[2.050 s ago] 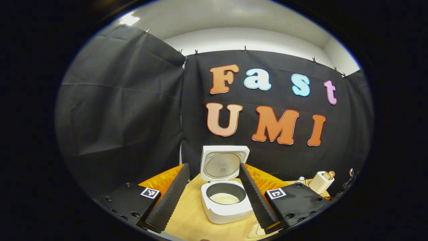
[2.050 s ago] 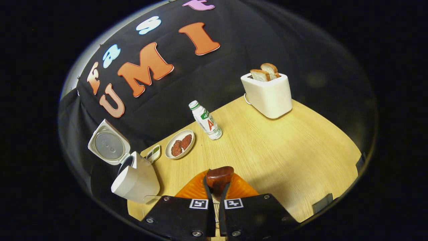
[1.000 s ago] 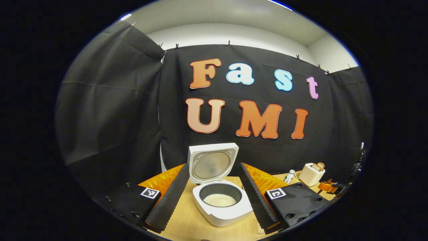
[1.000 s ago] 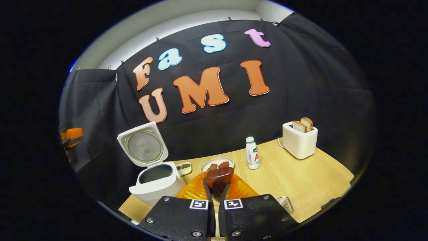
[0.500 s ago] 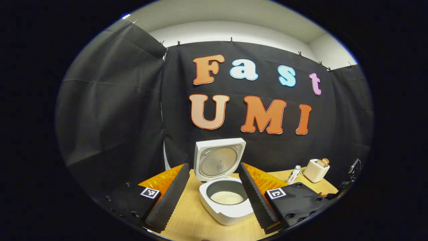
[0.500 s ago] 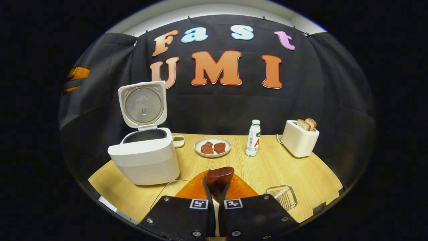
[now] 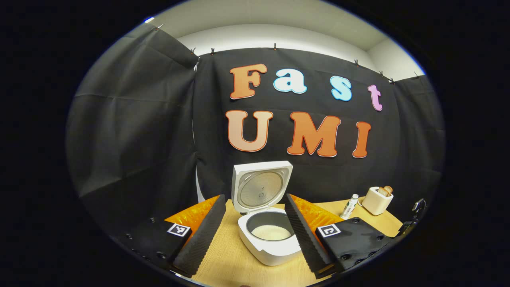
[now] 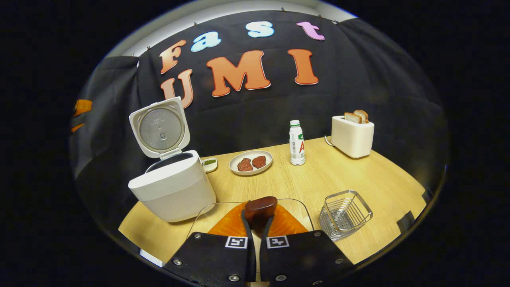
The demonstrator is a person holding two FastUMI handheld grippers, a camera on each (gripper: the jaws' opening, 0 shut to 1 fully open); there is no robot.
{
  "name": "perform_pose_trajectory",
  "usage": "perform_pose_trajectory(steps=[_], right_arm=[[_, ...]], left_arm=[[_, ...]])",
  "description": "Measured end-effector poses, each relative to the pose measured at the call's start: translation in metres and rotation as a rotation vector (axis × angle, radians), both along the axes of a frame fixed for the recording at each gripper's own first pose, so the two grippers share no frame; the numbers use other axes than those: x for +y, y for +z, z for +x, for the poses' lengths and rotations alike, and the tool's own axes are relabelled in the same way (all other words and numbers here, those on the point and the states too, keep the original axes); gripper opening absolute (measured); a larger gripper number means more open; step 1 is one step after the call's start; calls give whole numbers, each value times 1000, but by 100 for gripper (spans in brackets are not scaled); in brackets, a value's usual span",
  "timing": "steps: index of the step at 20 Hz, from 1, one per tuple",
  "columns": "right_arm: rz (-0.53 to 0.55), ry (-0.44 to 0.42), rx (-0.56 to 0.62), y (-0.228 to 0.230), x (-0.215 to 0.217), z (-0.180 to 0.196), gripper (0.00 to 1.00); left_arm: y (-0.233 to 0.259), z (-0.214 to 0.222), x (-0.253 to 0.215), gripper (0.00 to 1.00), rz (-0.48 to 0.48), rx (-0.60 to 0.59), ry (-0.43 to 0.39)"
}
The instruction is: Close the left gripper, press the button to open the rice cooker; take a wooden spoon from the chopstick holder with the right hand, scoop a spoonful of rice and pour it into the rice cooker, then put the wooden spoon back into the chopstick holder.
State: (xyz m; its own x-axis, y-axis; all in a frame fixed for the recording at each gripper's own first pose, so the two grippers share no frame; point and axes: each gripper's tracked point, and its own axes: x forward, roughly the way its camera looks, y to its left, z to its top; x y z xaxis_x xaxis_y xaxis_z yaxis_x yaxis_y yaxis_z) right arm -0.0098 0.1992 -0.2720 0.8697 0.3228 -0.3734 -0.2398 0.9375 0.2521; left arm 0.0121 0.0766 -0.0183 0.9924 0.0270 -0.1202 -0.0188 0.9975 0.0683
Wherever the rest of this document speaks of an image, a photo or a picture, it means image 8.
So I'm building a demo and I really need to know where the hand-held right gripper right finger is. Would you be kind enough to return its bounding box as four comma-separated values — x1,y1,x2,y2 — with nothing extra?
259,203,355,285

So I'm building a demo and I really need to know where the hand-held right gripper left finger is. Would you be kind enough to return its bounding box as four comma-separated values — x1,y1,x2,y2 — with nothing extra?
163,201,257,286

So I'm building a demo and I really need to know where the glass rice container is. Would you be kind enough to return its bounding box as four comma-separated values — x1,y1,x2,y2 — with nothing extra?
186,198,316,240

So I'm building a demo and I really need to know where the metal wire chopstick holder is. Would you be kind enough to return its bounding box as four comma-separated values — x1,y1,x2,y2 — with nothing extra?
318,189,374,242

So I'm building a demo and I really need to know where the brown wooden spoon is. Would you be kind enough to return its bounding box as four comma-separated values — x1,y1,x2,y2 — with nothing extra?
244,196,279,236

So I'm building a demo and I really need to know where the white rice cooker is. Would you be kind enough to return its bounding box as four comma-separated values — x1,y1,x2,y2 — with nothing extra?
127,96,217,223

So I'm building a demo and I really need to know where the white box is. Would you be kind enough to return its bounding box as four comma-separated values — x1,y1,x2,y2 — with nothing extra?
139,249,166,268

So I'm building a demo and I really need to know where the white round plate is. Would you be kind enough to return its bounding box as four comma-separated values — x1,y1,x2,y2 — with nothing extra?
229,149,274,177

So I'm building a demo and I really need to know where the white drink bottle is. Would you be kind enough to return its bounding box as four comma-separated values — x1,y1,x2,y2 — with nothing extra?
289,120,306,167

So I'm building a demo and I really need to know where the cream toaster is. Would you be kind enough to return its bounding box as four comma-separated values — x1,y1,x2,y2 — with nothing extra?
331,115,375,159

